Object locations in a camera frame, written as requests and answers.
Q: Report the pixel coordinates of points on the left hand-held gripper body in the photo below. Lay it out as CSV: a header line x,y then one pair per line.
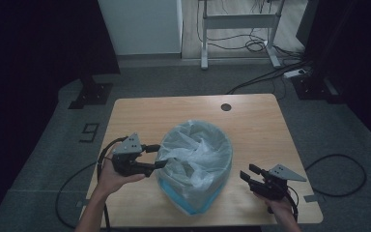
x,y
128,146

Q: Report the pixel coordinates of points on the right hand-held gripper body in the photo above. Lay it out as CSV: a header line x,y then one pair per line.
x,y
283,172

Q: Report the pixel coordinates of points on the white plastic bag blue strip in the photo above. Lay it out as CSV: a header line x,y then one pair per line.
x,y
193,151

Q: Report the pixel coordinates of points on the green plastic bin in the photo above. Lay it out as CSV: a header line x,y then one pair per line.
x,y
193,193

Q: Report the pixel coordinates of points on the person's right hand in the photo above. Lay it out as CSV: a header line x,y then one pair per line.
x,y
281,206

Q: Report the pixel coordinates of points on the person's left hand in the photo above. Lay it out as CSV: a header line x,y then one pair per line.
x,y
109,180

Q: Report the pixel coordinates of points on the grey tape piece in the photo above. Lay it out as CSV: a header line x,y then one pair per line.
x,y
310,198
82,203

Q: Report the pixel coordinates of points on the black stand base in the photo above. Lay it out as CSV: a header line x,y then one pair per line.
x,y
312,88
93,93

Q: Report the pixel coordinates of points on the dark round table grommet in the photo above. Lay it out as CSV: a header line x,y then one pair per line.
x,y
226,107

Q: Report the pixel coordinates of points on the white power strip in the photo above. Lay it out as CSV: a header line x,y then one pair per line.
x,y
294,73

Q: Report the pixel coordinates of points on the white cabinet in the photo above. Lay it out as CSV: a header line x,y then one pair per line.
x,y
141,25

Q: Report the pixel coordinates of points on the dark curtain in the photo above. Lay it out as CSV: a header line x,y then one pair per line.
x,y
360,48
29,64

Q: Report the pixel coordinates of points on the white metal desk frame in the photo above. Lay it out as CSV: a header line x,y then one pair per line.
x,y
238,21

